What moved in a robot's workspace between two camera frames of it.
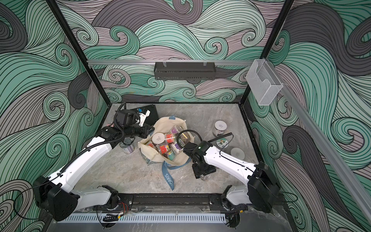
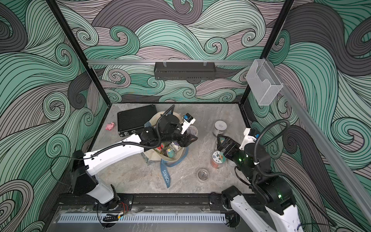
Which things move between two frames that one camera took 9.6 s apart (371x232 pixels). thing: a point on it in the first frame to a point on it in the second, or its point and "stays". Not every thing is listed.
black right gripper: (197, 172) to (235, 145)
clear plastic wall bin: (263, 81) stays
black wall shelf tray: (185, 71) stays
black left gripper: (145, 132) to (184, 141)
